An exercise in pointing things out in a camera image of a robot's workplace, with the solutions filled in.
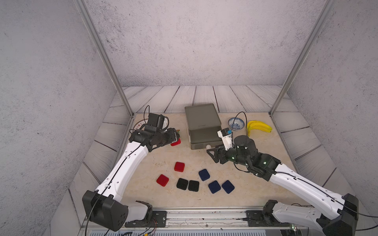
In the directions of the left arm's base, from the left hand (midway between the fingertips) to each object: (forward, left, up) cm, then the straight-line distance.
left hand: (178, 136), depth 77 cm
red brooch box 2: (-5, +1, -24) cm, 25 cm away
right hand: (-9, -16, +1) cm, 18 cm away
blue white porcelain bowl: (+27, -40, -22) cm, 53 cm away
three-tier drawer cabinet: (+12, -14, -3) cm, 18 cm away
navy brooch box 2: (-17, -19, -25) cm, 36 cm away
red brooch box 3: (-13, +11, -25) cm, 30 cm away
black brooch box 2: (-17, -7, -24) cm, 30 cm away
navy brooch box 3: (-18, -26, -24) cm, 40 cm away
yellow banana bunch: (+22, -54, -18) cm, 61 cm away
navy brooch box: (-11, -14, -24) cm, 29 cm away
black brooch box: (-16, -1, -24) cm, 29 cm away
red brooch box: (-6, 0, +3) cm, 7 cm away
